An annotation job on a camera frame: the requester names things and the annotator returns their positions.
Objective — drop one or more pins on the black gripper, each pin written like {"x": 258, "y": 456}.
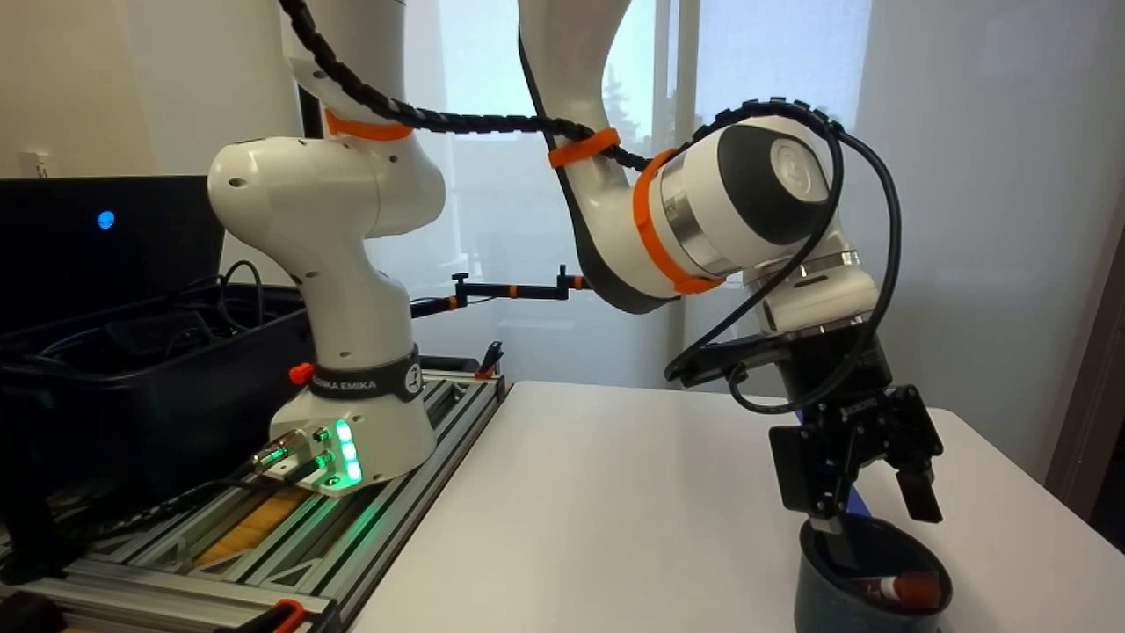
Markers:
{"x": 863, "y": 420}

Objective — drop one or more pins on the white marker with orange cap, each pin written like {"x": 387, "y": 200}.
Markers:
{"x": 910, "y": 592}

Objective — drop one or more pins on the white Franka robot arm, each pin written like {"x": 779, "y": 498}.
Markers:
{"x": 752, "y": 193}

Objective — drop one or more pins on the dark green mug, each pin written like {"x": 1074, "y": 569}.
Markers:
{"x": 868, "y": 579}

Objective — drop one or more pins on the black orange clamp bar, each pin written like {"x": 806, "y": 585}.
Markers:
{"x": 469, "y": 288}

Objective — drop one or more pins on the black storage bin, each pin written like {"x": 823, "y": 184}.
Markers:
{"x": 142, "y": 403}

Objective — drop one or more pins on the black computer monitor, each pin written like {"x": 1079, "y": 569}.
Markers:
{"x": 99, "y": 240}

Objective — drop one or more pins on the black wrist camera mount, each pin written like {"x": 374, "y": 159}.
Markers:
{"x": 740, "y": 356}

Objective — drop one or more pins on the aluminium extrusion rail base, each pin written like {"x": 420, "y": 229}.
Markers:
{"x": 253, "y": 546}

